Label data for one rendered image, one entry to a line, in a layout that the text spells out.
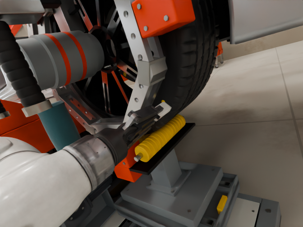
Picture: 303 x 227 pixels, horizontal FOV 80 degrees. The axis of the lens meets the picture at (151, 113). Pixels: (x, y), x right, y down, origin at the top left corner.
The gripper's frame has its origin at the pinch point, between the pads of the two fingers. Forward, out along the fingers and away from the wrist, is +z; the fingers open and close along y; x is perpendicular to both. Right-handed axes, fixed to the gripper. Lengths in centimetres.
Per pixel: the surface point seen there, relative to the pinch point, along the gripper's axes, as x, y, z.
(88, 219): 5, -80, -13
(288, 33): -19, -32, 581
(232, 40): -4.5, 21.2, 10.6
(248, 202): -45, -34, 27
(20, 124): 50, -43, -17
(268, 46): -1, -78, 575
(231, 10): -0.9, 26.1, 10.4
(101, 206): 5, -80, -4
